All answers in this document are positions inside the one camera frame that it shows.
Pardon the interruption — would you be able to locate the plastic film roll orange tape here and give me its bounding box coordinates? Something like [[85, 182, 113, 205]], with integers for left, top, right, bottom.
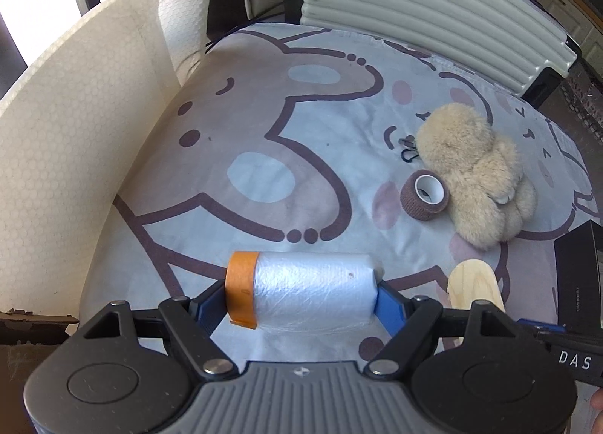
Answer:
[[225, 251, 381, 330]]

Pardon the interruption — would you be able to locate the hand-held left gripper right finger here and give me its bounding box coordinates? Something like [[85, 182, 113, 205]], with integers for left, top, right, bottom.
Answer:
[[367, 281, 521, 378]]

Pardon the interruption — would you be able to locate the black cable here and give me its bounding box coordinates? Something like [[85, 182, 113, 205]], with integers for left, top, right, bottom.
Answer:
[[206, 14, 284, 49]]

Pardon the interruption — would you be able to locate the brown bandage tape roll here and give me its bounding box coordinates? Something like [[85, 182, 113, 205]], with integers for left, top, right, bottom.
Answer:
[[400, 169, 450, 222]]

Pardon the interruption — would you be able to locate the black key ring clasp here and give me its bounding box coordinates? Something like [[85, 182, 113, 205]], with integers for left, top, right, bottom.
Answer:
[[398, 135, 421, 165]]

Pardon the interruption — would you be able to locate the beige plush bunny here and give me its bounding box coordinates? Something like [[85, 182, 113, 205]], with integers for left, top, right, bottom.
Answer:
[[417, 103, 538, 251]]

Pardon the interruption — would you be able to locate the oval wooden box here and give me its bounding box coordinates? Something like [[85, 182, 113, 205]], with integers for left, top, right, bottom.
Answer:
[[447, 259, 506, 350]]

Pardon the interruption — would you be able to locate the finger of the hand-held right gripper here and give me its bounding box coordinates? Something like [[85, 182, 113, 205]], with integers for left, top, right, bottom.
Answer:
[[516, 317, 566, 336]]

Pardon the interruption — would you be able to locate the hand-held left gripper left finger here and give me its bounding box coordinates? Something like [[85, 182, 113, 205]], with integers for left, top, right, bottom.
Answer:
[[82, 279, 239, 379]]

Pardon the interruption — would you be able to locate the pack of water bottles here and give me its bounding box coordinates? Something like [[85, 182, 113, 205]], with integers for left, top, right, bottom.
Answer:
[[560, 61, 603, 133]]

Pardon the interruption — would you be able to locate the torn brown cardboard panel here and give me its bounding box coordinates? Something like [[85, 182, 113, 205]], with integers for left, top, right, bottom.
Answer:
[[0, 307, 81, 434]]

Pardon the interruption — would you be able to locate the black cardboard box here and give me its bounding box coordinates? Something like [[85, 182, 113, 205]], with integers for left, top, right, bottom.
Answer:
[[553, 219, 603, 328]]

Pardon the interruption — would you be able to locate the white ribbed suitcase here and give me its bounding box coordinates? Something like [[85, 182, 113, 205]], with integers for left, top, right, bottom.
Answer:
[[266, 0, 582, 98]]

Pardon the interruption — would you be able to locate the bear printed blanket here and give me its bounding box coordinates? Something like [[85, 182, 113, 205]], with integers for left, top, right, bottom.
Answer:
[[78, 21, 603, 369]]

